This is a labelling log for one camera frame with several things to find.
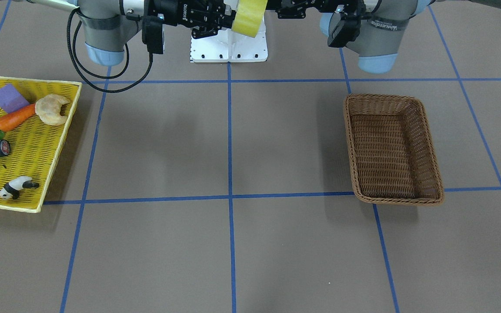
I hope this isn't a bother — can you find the purple sponge block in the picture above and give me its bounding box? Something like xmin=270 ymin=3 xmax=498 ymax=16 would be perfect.
xmin=0 ymin=84 xmax=30 ymax=113

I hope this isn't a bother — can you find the yellow plastic basket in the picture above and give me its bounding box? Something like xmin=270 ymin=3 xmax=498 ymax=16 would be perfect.
xmin=0 ymin=77 xmax=82 ymax=213

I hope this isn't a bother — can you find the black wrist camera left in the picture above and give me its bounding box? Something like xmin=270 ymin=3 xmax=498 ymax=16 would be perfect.
xmin=327 ymin=13 xmax=361 ymax=48

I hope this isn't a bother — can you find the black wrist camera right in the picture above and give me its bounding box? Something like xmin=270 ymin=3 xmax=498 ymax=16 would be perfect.
xmin=142 ymin=16 xmax=164 ymax=55

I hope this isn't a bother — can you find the toy croissant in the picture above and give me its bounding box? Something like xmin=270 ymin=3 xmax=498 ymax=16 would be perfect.
xmin=34 ymin=94 xmax=69 ymax=126

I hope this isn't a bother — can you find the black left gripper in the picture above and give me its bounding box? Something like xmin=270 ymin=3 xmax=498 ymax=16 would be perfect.
xmin=277 ymin=0 xmax=364 ymax=19

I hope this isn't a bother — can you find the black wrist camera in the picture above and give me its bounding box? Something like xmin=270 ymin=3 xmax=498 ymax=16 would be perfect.
xmin=142 ymin=16 xmax=164 ymax=55
xmin=327 ymin=13 xmax=361 ymax=48

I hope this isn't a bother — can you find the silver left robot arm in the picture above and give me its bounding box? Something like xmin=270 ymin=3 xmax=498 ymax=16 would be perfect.
xmin=266 ymin=0 xmax=434 ymax=74

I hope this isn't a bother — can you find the brown wicker basket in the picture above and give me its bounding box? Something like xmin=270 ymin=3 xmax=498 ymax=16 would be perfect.
xmin=344 ymin=93 xmax=445 ymax=206

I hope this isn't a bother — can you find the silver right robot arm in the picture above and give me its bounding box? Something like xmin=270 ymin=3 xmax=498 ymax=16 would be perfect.
xmin=37 ymin=0 xmax=237 ymax=66

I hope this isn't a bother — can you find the panda figurine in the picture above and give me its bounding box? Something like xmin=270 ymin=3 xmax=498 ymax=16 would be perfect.
xmin=0 ymin=176 xmax=40 ymax=200

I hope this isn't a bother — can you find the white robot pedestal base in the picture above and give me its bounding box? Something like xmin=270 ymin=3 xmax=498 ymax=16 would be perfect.
xmin=190 ymin=8 xmax=268 ymax=63

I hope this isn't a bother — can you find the yellow tape roll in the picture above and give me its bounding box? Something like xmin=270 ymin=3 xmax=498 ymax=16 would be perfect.
xmin=231 ymin=0 xmax=268 ymax=38

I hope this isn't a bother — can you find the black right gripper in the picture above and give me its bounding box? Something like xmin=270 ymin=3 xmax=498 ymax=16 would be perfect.
xmin=153 ymin=0 xmax=237 ymax=38

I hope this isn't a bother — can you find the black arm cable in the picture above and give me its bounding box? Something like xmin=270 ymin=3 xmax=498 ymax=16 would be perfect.
xmin=67 ymin=8 xmax=154 ymax=93

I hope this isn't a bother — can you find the orange toy carrot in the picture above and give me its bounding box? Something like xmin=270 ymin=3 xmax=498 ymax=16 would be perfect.
xmin=0 ymin=103 xmax=35 ymax=133

